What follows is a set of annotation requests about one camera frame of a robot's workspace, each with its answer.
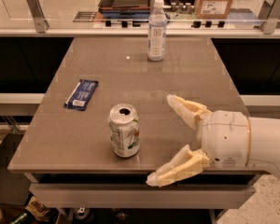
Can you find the blue snack bar wrapper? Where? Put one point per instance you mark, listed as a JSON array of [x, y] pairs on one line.
[[81, 95]]

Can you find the left metal glass bracket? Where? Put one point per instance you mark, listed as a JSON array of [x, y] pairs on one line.
[[40, 22]]

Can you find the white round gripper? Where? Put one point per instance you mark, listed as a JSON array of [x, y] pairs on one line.
[[225, 137]]

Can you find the white green 7up can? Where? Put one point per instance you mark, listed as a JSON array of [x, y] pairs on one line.
[[123, 123]]

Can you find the green glass bottle below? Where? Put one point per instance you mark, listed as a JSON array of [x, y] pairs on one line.
[[23, 218]]

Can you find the brown paper bag below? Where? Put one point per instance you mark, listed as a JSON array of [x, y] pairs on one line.
[[37, 209]]

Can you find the right metal glass bracket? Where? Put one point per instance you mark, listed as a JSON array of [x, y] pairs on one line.
[[270, 16]]

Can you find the metal glass bracket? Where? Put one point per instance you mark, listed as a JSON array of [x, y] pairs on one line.
[[270, 16], [40, 22]]

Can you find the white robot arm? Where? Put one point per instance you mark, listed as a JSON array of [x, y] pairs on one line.
[[264, 146]]

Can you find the cardboard box with label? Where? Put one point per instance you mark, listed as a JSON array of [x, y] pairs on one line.
[[212, 9]]

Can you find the clear plastic water bottle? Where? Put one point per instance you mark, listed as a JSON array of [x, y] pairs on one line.
[[157, 23]]

